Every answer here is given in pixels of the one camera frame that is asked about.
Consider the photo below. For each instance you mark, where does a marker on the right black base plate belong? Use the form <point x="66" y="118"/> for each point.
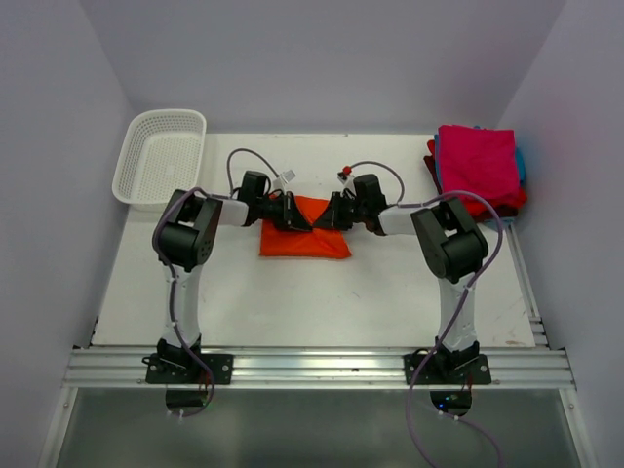
<point x="475" y="372"/>

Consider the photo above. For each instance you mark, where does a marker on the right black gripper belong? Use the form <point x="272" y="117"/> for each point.
<point x="331" y="218"/>

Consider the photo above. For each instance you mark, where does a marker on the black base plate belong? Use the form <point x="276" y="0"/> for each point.
<point x="214" y="368"/>
<point x="475" y="372"/>

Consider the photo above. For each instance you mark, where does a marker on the orange t shirt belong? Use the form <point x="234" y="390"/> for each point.
<point x="318" y="243"/>

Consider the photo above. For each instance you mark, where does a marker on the white plastic basket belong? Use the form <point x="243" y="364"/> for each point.
<point x="162" y="151"/>

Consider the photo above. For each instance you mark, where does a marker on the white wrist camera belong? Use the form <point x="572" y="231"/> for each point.
<point x="347" y="175"/>
<point x="282" y="180"/>

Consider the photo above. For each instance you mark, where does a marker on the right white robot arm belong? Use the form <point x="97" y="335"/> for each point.
<point x="454" y="250"/>

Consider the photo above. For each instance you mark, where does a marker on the magenta folded t shirt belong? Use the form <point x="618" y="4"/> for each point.
<point x="481" y="161"/>

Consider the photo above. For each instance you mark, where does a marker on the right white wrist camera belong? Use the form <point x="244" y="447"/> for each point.
<point x="347" y="175"/>

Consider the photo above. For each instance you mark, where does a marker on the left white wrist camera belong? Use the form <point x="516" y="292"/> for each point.
<point x="282" y="180"/>

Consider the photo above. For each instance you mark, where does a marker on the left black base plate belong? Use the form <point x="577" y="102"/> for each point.
<point x="214" y="368"/>

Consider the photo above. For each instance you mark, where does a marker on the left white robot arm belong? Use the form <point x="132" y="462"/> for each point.
<point x="184" y="239"/>

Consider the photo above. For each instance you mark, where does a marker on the aluminium mounting rail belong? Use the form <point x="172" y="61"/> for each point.
<point x="327" y="368"/>

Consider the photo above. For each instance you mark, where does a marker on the dark red folded t shirt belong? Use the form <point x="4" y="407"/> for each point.
<point x="476" y="209"/>

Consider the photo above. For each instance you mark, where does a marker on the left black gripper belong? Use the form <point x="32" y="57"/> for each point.
<point x="291" y="214"/>

